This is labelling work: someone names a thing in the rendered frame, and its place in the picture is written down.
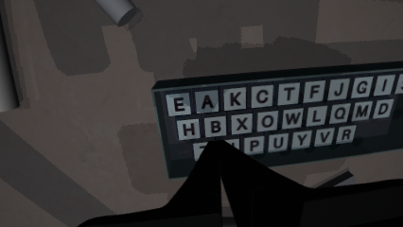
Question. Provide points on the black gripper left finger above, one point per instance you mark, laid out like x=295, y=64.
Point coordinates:
x=197, y=203

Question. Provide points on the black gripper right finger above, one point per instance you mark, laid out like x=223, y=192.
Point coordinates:
x=261, y=197

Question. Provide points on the dark grey keyboard with keys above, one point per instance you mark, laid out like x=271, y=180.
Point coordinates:
x=282, y=118

